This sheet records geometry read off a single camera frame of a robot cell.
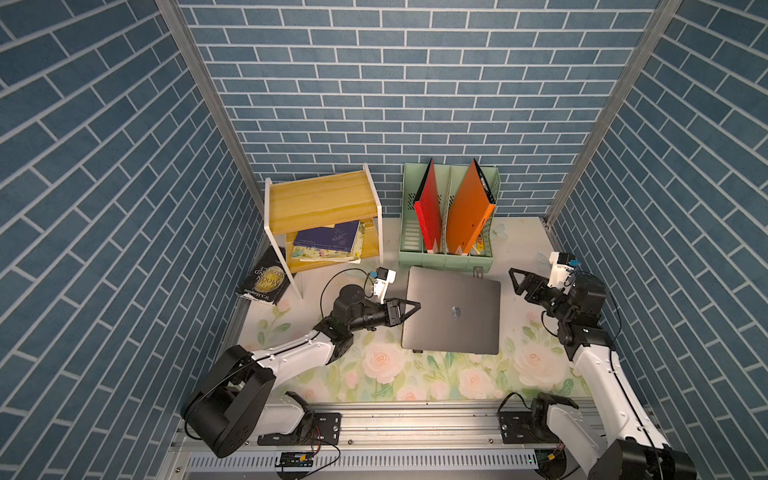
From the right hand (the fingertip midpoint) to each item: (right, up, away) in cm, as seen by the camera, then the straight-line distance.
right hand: (523, 274), depth 80 cm
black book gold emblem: (-78, -4, +20) cm, 81 cm away
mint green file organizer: (-28, +7, +33) cm, 44 cm away
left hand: (-27, -9, -5) cm, 29 cm away
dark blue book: (-52, +10, +12) cm, 54 cm away
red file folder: (-25, +18, +9) cm, 32 cm away
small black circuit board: (-59, -44, -8) cm, 74 cm away
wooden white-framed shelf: (-53, +14, -3) cm, 55 cm away
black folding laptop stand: (-10, 0, +9) cm, 13 cm away
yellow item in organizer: (-3, +8, +32) cm, 33 cm away
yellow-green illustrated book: (-62, +5, +10) cm, 63 cm away
